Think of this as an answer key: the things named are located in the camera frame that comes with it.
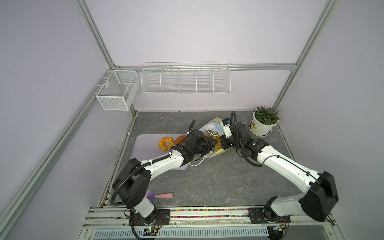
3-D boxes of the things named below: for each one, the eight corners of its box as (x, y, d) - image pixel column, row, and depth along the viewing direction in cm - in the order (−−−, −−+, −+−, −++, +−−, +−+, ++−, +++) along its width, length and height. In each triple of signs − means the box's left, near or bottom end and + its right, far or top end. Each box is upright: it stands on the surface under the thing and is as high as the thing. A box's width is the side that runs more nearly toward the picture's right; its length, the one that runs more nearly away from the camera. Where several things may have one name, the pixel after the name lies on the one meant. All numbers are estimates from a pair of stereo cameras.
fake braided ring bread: (158, 150, 101) (157, 148, 99) (160, 139, 106) (159, 137, 104) (173, 150, 101) (172, 148, 99) (174, 139, 106) (174, 137, 104)
